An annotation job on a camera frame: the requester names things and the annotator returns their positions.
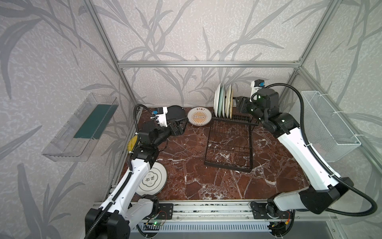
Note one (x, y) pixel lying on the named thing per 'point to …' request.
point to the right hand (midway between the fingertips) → (241, 94)
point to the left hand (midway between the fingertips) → (184, 115)
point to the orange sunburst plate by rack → (199, 116)
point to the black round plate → (175, 112)
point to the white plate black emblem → (154, 180)
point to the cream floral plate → (231, 104)
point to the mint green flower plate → (221, 104)
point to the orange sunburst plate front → (228, 101)
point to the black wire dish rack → (229, 143)
